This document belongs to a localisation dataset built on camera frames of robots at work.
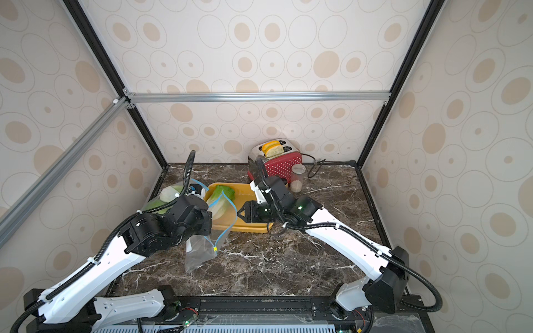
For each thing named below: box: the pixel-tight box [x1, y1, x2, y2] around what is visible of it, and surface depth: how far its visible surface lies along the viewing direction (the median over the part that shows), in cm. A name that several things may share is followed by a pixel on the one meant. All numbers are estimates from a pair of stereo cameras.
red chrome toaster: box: [247, 139, 303, 184], surface depth 102 cm
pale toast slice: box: [265, 144, 285, 159], surface depth 102 cm
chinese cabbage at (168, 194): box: [159, 185, 184, 203], surface depth 98 cm
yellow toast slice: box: [261, 140, 282, 155], surface depth 102 cm
